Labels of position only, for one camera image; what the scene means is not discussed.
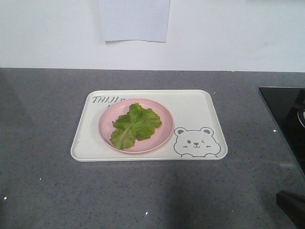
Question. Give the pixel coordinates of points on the green lettuce leaf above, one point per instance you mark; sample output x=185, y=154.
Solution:
x=137, y=125

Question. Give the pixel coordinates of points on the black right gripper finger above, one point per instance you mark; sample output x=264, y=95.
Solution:
x=293, y=205

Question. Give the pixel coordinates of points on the white bear serving tray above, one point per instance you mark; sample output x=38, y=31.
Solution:
x=197, y=134

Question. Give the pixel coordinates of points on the white paper sheet on wall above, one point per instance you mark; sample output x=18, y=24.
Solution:
x=134, y=20

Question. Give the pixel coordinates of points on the black gas stove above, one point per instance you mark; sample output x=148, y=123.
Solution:
x=287, y=105

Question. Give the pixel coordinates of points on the pink round plate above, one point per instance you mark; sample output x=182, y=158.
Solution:
x=159, y=138

